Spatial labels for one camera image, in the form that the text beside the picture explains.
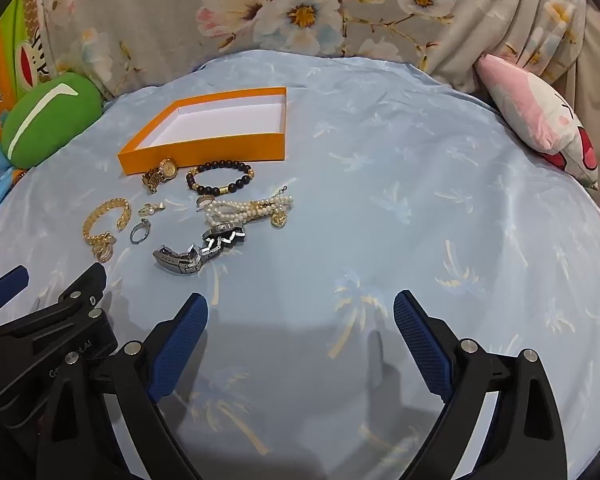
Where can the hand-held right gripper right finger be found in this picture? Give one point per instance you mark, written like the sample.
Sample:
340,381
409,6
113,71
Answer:
422,345

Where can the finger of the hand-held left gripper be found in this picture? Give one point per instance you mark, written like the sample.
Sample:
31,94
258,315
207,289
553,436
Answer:
82,290
7,286

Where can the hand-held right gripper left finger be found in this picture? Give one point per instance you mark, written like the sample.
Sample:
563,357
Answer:
180,345

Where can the black and silver wristwatch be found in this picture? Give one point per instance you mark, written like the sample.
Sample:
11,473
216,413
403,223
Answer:
205,247

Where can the orange cardboard box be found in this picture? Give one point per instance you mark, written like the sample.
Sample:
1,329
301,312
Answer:
215,147

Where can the light blue bedsheet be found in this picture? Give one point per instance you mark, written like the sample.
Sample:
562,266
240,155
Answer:
380,210

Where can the green round pillow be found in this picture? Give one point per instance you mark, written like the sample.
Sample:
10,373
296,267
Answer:
50,120

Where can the orange cartoon printed cushion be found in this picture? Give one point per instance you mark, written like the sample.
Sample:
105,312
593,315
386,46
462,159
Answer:
5,85

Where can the pink cartoon pillow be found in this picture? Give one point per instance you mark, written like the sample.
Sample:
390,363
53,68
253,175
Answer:
535,110

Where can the grey floral blanket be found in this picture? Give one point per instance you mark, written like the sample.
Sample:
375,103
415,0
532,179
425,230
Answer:
330,5

